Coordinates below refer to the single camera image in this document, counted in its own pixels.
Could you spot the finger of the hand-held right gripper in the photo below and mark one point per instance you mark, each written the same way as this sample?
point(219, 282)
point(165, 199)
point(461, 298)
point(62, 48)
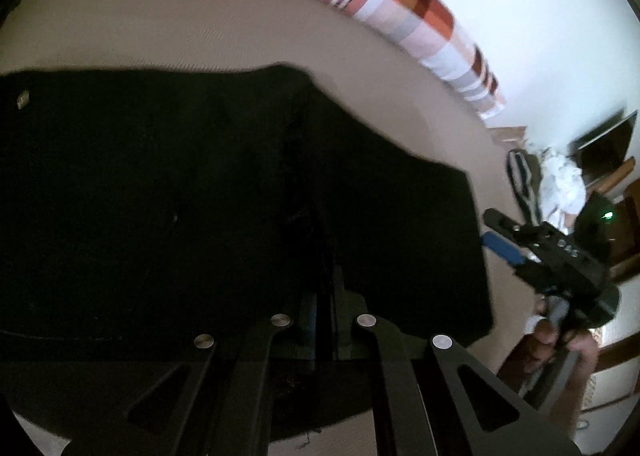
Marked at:
point(502, 221)
point(502, 247)

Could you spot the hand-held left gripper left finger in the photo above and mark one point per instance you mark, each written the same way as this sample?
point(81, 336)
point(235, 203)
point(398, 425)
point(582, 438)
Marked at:
point(313, 323)

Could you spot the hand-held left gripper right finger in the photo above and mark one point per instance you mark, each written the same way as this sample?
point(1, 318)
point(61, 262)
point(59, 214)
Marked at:
point(345, 331)

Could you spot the black pants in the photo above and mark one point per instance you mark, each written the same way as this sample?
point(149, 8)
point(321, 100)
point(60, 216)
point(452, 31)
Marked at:
point(150, 186)

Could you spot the person's right forearm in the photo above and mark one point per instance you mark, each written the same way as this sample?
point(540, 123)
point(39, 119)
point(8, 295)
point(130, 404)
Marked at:
point(585, 381)

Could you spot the person's right hand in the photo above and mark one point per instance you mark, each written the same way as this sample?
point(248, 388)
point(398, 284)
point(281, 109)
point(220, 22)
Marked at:
point(545, 336)

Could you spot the olive striped garment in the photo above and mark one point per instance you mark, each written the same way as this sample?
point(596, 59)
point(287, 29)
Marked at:
point(520, 176)

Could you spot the white printed cloth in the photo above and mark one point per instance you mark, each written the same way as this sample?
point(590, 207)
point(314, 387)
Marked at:
point(562, 181)

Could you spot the dark framed screen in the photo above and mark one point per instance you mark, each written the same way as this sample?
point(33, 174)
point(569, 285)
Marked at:
point(605, 141)

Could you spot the pink checkered bolster pillow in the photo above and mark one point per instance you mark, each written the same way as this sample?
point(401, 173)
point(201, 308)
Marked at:
point(425, 31)

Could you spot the beige bed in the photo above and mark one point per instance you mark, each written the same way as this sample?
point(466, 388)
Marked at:
point(200, 21)

